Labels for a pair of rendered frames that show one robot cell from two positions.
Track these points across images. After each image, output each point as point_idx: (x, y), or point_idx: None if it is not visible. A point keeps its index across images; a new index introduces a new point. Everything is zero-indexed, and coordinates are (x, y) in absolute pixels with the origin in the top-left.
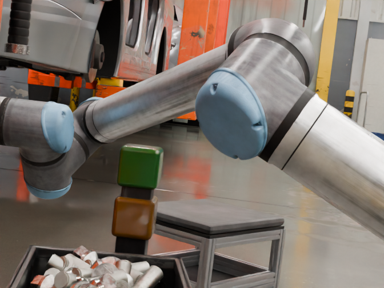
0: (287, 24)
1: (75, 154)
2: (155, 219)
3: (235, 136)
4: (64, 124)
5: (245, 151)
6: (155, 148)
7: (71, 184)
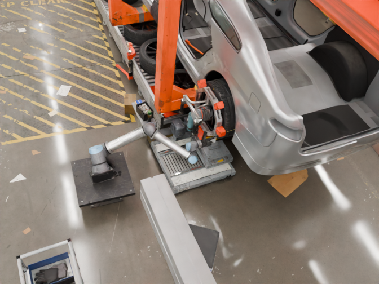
0: (148, 124)
1: None
2: (148, 116)
3: None
4: (186, 145)
5: None
6: (148, 110)
7: None
